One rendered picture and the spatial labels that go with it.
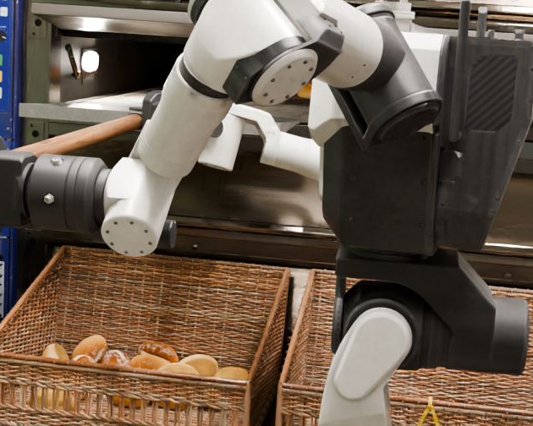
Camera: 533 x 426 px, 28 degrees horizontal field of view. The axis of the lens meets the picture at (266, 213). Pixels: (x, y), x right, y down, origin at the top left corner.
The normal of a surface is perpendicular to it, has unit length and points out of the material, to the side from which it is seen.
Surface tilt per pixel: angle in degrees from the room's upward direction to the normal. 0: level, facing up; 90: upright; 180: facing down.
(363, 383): 90
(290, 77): 130
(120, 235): 123
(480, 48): 90
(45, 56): 90
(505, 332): 73
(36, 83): 90
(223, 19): 65
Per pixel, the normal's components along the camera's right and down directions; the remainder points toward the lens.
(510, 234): -0.11, -0.18
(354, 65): 0.56, 0.75
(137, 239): -0.15, 0.68
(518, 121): -0.28, 0.15
